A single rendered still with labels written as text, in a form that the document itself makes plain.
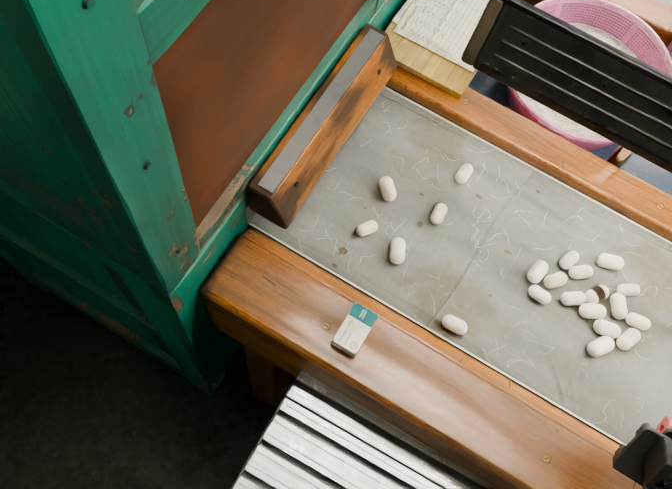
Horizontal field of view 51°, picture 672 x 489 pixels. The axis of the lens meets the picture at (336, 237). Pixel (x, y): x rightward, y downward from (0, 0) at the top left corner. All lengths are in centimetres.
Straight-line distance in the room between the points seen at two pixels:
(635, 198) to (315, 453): 57
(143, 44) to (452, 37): 69
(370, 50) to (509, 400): 49
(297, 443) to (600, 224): 53
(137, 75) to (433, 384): 56
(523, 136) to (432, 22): 22
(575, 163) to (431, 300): 30
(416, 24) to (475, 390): 55
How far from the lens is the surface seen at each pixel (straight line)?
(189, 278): 87
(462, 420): 91
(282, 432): 98
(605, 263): 104
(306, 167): 91
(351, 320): 89
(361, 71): 96
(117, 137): 54
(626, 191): 109
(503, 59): 75
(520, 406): 94
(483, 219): 103
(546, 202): 107
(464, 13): 116
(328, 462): 98
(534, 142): 108
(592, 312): 101
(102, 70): 48
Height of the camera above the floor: 164
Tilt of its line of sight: 68 degrees down
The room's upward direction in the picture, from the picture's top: 12 degrees clockwise
